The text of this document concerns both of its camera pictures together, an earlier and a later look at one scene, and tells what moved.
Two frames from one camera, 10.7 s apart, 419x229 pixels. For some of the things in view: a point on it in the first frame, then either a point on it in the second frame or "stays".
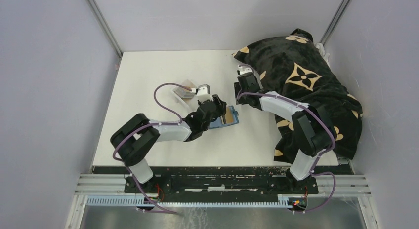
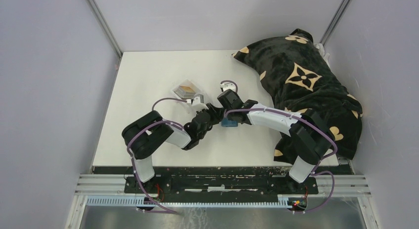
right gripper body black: x=243 y=99 -> x=229 y=115
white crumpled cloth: x=321 y=51 stays
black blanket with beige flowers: x=292 y=64 stays
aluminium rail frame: x=357 y=185 stays
